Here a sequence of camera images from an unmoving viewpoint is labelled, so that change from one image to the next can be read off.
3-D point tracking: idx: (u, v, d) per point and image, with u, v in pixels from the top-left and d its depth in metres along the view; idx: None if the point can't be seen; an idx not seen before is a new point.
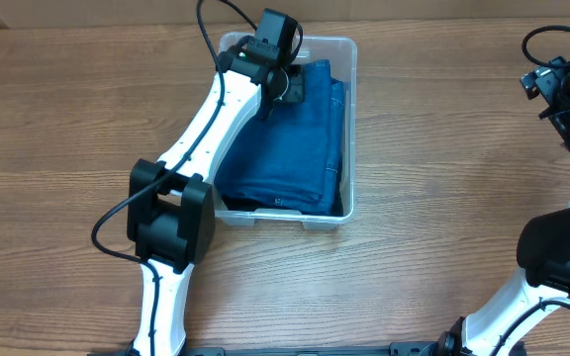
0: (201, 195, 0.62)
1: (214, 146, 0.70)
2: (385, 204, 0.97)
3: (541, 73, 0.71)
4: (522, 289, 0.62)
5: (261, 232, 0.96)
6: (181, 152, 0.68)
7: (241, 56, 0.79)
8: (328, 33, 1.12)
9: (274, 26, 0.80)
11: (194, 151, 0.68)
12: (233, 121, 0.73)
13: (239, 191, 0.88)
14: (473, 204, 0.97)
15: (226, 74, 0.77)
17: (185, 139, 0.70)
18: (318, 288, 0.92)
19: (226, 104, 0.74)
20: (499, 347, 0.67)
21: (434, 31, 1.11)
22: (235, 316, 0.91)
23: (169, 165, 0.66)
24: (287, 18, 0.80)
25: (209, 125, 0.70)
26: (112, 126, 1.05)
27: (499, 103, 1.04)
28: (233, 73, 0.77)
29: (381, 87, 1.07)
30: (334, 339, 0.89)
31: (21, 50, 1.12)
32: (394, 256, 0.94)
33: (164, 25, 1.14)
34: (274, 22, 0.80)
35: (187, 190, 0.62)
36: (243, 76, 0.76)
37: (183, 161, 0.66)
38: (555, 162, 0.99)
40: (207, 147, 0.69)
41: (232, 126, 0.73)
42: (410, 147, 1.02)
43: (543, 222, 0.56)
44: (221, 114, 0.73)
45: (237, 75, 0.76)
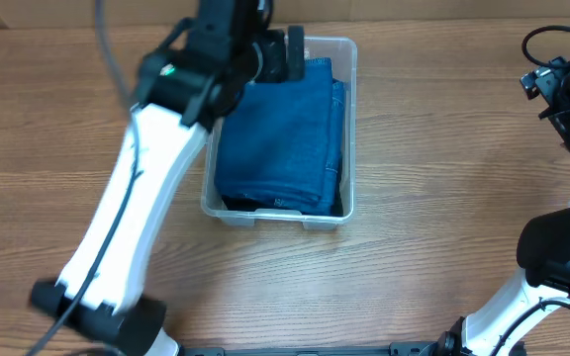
0: (113, 330, 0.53)
1: (128, 250, 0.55)
2: (385, 204, 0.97)
3: (541, 73, 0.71)
4: (522, 289, 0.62)
5: (261, 232, 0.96)
6: (87, 265, 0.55)
7: (171, 66, 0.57)
8: (328, 33, 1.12)
9: (224, 5, 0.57)
11: (101, 263, 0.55)
12: (153, 194, 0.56)
13: (239, 192, 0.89)
14: (473, 204, 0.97)
15: (144, 116, 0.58)
17: (92, 239, 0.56)
18: (318, 288, 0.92)
19: (143, 171, 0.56)
20: (499, 347, 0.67)
21: (434, 31, 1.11)
22: (235, 316, 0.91)
23: (73, 287, 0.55)
24: None
25: (115, 223, 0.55)
26: (113, 126, 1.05)
27: (499, 103, 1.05)
28: (154, 117, 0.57)
29: (381, 87, 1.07)
30: (334, 339, 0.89)
31: (21, 50, 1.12)
32: (394, 256, 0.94)
33: (164, 25, 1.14)
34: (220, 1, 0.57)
35: (99, 327, 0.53)
36: (169, 122, 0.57)
37: (87, 282, 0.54)
38: (555, 162, 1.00)
40: (121, 251, 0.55)
41: (153, 202, 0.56)
42: (410, 147, 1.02)
43: (543, 222, 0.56)
44: (139, 184, 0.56)
45: (161, 119, 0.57)
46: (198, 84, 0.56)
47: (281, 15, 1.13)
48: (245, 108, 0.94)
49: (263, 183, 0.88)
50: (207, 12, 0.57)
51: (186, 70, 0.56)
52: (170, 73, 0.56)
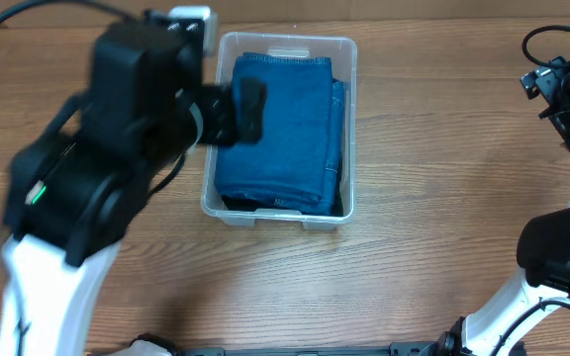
0: None
1: None
2: (385, 204, 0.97)
3: (541, 73, 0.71)
4: (522, 289, 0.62)
5: (261, 232, 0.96)
6: None
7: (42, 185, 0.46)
8: (328, 32, 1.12)
9: (119, 77, 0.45)
11: None
12: (53, 341, 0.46)
13: (239, 192, 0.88)
14: (473, 204, 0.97)
15: (18, 256, 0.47)
17: None
18: (318, 288, 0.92)
19: (33, 323, 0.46)
20: (499, 347, 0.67)
21: (434, 30, 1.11)
22: (235, 316, 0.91)
23: None
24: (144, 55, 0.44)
25: None
26: None
27: (500, 103, 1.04)
28: (31, 254, 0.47)
29: (381, 86, 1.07)
30: (334, 339, 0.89)
31: (21, 50, 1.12)
32: (394, 257, 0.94)
33: None
34: (116, 66, 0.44)
35: None
36: (52, 257, 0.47)
37: None
38: (556, 162, 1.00)
40: None
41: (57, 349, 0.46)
42: (410, 147, 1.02)
43: (543, 222, 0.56)
44: (30, 340, 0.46)
45: (40, 255, 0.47)
46: (84, 197, 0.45)
47: (281, 15, 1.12)
48: None
49: (263, 183, 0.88)
50: (98, 84, 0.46)
51: (77, 183, 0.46)
52: (43, 196, 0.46)
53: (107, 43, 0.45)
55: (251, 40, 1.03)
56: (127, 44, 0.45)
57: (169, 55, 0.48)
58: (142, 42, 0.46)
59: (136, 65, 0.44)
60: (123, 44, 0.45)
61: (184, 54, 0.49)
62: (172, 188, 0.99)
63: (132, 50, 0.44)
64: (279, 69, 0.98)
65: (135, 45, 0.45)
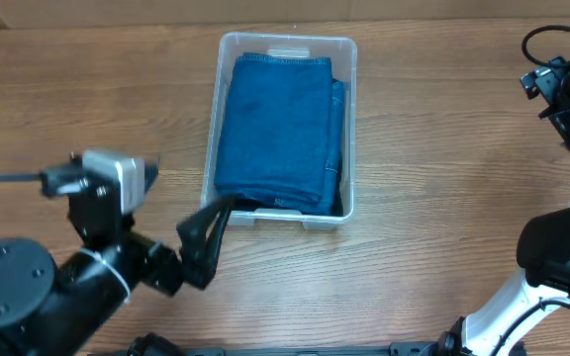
0: None
1: None
2: (386, 204, 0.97)
3: (541, 73, 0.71)
4: (522, 289, 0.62)
5: (261, 232, 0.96)
6: None
7: None
8: (329, 33, 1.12)
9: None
11: None
12: None
13: (239, 192, 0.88)
14: (473, 204, 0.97)
15: None
17: None
18: (318, 288, 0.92)
19: None
20: (499, 347, 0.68)
21: (434, 30, 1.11)
22: (235, 316, 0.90)
23: None
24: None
25: None
26: (112, 126, 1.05)
27: (499, 103, 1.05)
28: None
29: (381, 86, 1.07)
30: (334, 339, 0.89)
31: (21, 50, 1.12)
32: (394, 257, 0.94)
33: (164, 25, 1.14)
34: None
35: None
36: None
37: None
38: (555, 162, 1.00)
40: None
41: None
42: (410, 147, 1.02)
43: (542, 222, 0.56)
44: None
45: None
46: None
47: (281, 15, 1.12)
48: (244, 107, 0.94)
49: (263, 183, 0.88)
50: None
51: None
52: None
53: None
55: (251, 40, 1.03)
56: None
57: (37, 303, 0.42)
58: None
59: None
60: None
61: (44, 291, 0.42)
62: (172, 188, 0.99)
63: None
64: (279, 69, 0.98)
65: None
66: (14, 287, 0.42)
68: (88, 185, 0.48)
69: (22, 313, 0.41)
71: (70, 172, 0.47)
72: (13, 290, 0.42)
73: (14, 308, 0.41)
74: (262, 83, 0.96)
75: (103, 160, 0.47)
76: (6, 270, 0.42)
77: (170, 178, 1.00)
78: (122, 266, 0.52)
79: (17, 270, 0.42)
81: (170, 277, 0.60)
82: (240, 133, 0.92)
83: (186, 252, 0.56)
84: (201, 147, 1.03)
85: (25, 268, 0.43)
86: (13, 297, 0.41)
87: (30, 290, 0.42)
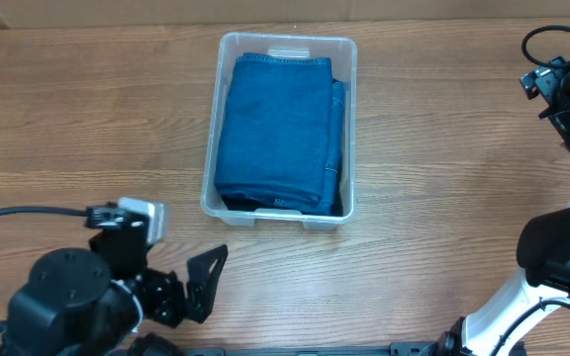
0: None
1: None
2: (386, 204, 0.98)
3: (541, 73, 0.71)
4: (522, 289, 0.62)
5: (261, 232, 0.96)
6: None
7: None
8: (329, 33, 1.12)
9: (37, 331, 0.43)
11: None
12: None
13: (239, 192, 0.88)
14: (473, 204, 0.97)
15: None
17: None
18: (318, 288, 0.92)
19: None
20: (499, 346, 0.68)
21: (434, 31, 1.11)
22: (235, 316, 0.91)
23: None
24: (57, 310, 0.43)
25: None
26: (112, 126, 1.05)
27: (499, 103, 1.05)
28: None
29: (381, 87, 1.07)
30: (334, 339, 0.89)
31: (21, 50, 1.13)
32: (394, 256, 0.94)
33: (164, 25, 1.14)
34: (31, 318, 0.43)
35: None
36: None
37: None
38: (556, 162, 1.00)
40: None
41: None
42: (410, 147, 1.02)
43: (541, 222, 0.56)
44: None
45: None
46: None
47: (281, 15, 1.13)
48: (244, 107, 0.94)
49: (264, 183, 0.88)
50: None
51: (25, 347, 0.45)
52: None
53: (51, 267, 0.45)
55: (251, 40, 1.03)
56: (59, 278, 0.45)
57: (97, 300, 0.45)
58: (63, 288, 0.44)
59: (53, 320, 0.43)
60: (43, 298, 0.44)
61: (105, 286, 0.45)
62: (172, 188, 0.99)
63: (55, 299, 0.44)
64: (279, 69, 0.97)
65: (54, 299, 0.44)
66: (79, 280, 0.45)
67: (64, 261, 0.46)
68: (124, 221, 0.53)
69: (87, 302, 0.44)
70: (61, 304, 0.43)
71: (111, 210, 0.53)
72: (79, 283, 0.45)
73: (80, 297, 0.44)
74: (262, 82, 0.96)
75: (140, 204, 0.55)
76: (73, 271, 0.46)
77: (170, 178, 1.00)
78: (138, 296, 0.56)
79: (85, 269, 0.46)
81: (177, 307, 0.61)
82: (240, 132, 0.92)
83: (190, 283, 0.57)
84: (201, 147, 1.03)
85: (90, 268, 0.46)
86: (81, 291, 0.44)
87: (93, 287, 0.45)
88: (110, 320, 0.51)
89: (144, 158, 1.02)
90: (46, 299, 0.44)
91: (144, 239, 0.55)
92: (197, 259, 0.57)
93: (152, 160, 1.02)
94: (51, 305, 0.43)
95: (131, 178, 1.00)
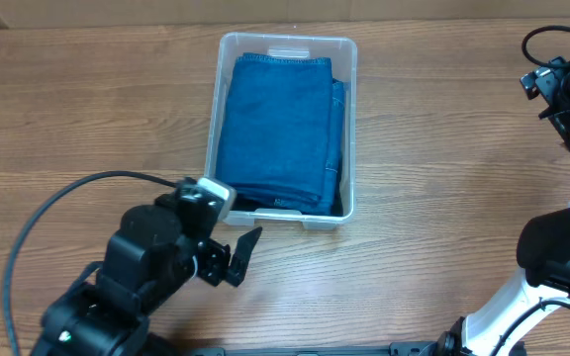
0: None
1: None
2: (386, 204, 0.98)
3: (541, 73, 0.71)
4: (522, 288, 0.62)
5: (261, 232, 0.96)
6: None
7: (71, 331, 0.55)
8: (329, 33, 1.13)
9: (129, 266, 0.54)
11: None
12: None
13: (239, 192, 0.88)
14: (473, 204, 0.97)
15: None
17: None
18: (318, 288, 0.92)
19: None
20: (499, 346, 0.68)
21: (434, 31, 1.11)
22: (235, 316, 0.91)
23: None
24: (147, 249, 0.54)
25: None
26: (112, 126, 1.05)
27: (499, 103, 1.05)
28: None
29: (381, 87, 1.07)
30: (334, 339, 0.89)
31: (21, 50, 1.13)
32: (394, 257, 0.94)
33: (164, 25, 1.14)
34: (124, 256, 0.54)
35: None
36: None
37: None
38: (555, 162, 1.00)
40: None
41: None
42: (409, 147, 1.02)
43: (539, 222, 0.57)
44: None
45: None
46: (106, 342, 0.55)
47: (281, 15, 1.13)
48: (244, 107, 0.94)
49: (264, 183, 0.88)
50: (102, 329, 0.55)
51: (118, 279, 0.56)
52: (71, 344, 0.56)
53: (139, 217, 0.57)
55: (251, 40, 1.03)
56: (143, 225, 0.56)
57: (172, 243, 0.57)
58: (146, 233, 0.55)
59: (142, 257, 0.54)
60: (133, 239, 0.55)
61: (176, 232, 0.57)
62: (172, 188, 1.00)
63: (142, 241, 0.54)
64: (279, 69, 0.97)
65: (141, 241, 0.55)
66: (157, 227, 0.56)
67: (144, 215, 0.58)
68: (200, 199, 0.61)
69: (166, 242, 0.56)
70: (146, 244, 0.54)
71: (191, 186, 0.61)
72: (159, 230, 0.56)
73: (160, 239, 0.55)
74: (263, 83, 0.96)
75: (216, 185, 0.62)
76: (154, 222, 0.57)
77: (170, 178, 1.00)
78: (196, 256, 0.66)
79: (162, 220, 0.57)
81: (220, 271, 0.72)
82: (240, 132, 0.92)
83: (236, 255, 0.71)
84: (201, 147, 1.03)
85: (164, 220, 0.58)
86: (162, 235, 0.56)
87: (170, 232, 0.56)
88: (177, 265, 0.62)
89: (143, 158, 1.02)
90: (136, 240, 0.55)
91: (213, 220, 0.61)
92: (245, 236, 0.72)
93: (152, 160, 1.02)
94: (142, 244, 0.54)
95: (131, 178, 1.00)
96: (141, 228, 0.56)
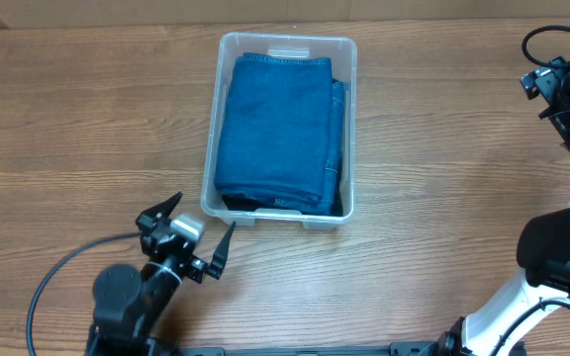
0: None
1: None
2: (386, 204, 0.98)
3: (541, 73, 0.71)
4: (522, 289, 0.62)
5: (261, 232, 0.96)
6: None
7: None
8: (329, 33, 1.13)
9: (117, 323, 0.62)
11: None
12: None
13: (239, 192, 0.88)
14: (473, 204, 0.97)
15: None
17: None
18: (318, 288, 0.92)
19: None
20: (499, 347, 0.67)
21: (434, 31, 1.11)
22: (235, 316, 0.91)
23: None
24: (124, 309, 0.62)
25: None
26: (112, 126, 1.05)
27: (499, 103, 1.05)
28: None
29: (381, 87, 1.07)
30: (334, 339, 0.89)
31: (21, 50, 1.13)
32: (394, 256, 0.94)
33: (164, 25, 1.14)
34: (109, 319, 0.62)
35: None
36: None
37: None
38: (556, 162, 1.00)
40: None
41: None
42: (409, 146, 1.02)
43: (539, 222, 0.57)
44: None
45: None
46: None
47: (281, 15, 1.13)
48: (244, 107, 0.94)
49: (264, 183, 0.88)
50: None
51: (112, 332, 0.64)
52: None
53: (101, 284, 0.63)
55: (251, 39, 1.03)
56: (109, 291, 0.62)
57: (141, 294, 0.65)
58: (118, 295, 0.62)
59: (124, 314, 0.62)
60: (107, 305, 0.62)
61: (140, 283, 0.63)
62: (172, 188, 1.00)
63: (116, 305, 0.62)
64: (279, 69, 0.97)
65: (114, 303, 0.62)
66: (123, 286, 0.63)
67: (107, 277, 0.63)
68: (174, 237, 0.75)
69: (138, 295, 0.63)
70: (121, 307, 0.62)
71: (163, 229, 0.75)
72: (125, 289, 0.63)
73: (130, 296, 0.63)
74: (262, 82, 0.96)
75: (187, 226, 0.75)
76: (118, 279, 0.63)
77: (170, 178, 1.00)
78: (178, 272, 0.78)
79: (123, 278, 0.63)
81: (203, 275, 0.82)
82: (240, 132, 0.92)
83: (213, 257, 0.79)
84: (201, 147, 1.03)
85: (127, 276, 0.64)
86: (130, 292, 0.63)
87: (138, 286, 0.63)
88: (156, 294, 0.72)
89: (144, 158, 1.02)
90: (110, 308, 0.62)
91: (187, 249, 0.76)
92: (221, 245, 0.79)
93: (152, 160, 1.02)
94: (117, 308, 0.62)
95: (130, 178, 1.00)
96: (110, 293, 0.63)
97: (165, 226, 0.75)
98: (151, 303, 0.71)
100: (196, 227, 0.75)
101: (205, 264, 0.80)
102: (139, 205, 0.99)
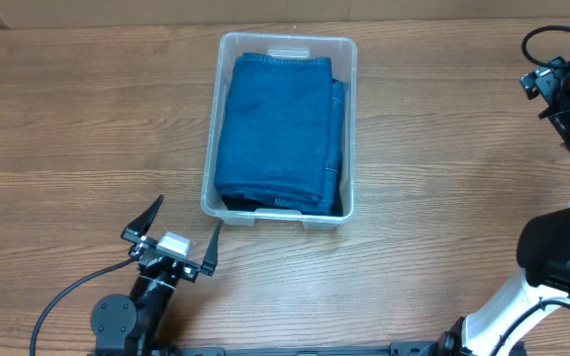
0: None
1: None
2: (386, 204, 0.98)
3: (541, 73, 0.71)
4: (522, 288, 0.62)
5: (261, 232, 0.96)
6: None
7: None
8: (329, 33, 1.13)
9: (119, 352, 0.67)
11: None
12: None
13: (239, 192, 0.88)
14: (473, 204, 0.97)
15: None
17: None
18: (318, 288, 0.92)
19: None
20: (499, 346, 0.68)
21: (434, 31, 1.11)
22: (235, 316, 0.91)
23: None
24: (123, 340, 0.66)
25: None
26: (112, 126, 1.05)
27: (499, 103, 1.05)
28: None
29: (381, 87, 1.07)
30: (334, 339, 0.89)
31: (21, 50, 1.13)
32: (394, 256, 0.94)
33: (164, 25, 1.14)
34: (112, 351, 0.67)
35: None
36: None
37: None
38: (555, 162, 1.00)
40: None
41: None
42: (409, 147, 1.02)
43: (539, 222, 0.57)
44: None
45: None
46: None
47: (281, 15, 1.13)
48: (244, 107, 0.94)
49: (264, 183, 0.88)
50: None
51: None
52: None
53: (97, 320, 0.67)
55: (251, 39, 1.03)
56: (107, 323, 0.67)
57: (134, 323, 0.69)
58: (116, 328, 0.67)
59: (124, 345, 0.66)
60: (108, 339, 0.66)
61: (134, 314, 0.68)
62: (172, 188, 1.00)
63: (115, 339, 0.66)
64: (279, 69, 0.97)
65: (114, 336, 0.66)
66: (118, 318, 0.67)
67: (101, 311, 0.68)
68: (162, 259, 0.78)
69: (133, 325, 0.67)
70: (121, 337, 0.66)
71: (150, 250, 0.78)
72: (121, 320, 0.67)
73: (126, 328, 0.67)
74: (262, 83, 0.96)
75: (173, 250, 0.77)
76: (113, 312, 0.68)
77: (170, 178, 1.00)
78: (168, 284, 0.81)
79: (116, 312, 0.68)
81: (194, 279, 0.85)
82: (241, 132, 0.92)
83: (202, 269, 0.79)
84: (201, 147, 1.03)
85: (118, 309, 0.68)
86: (126, 321, 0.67)
87: (131, 316, 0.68)
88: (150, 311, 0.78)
89: (144, 158, 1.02)
90: (110, 342, 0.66)
91: (175, 267, 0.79)
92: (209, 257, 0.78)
93: (152, 160, 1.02)
94: (118, 339, 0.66)
95: (131, 178, 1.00)
96: (107, 325, 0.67)
97: (152, 247, 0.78)
98: (149, 318, 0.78)
100: (181, 249, 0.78)
101: (195, 274, 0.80)
102: (139, 205, 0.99)
